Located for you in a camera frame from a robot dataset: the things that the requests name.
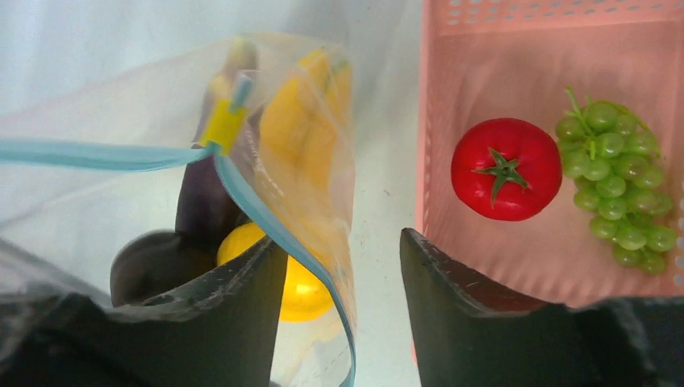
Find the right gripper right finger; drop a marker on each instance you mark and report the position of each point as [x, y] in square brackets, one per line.
[469, 330]

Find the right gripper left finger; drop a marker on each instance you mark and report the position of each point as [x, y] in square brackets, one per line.
[217, 330]

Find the yellow bell pepper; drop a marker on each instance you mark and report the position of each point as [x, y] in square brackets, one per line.
[304, 298]

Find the dark round fruit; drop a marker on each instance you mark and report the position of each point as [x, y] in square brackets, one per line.
[155, 263]

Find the dark purple eggplant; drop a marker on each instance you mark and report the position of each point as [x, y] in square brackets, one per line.
[205, 210]

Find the clear zip top bag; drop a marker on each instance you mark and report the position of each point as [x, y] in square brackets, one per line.
[84, 174]

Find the yellow banana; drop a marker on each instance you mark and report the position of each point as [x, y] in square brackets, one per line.
[305, 172]

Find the yellow zipper slider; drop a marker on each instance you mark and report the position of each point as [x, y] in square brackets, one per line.
[223, 126]

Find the red tomato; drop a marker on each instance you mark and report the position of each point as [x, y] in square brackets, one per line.
[506, 169]

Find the green grapes bunch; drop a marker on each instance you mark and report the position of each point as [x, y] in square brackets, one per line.
[614, 160]

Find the pink plastic basket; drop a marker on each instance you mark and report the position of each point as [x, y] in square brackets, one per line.
[488, 59]

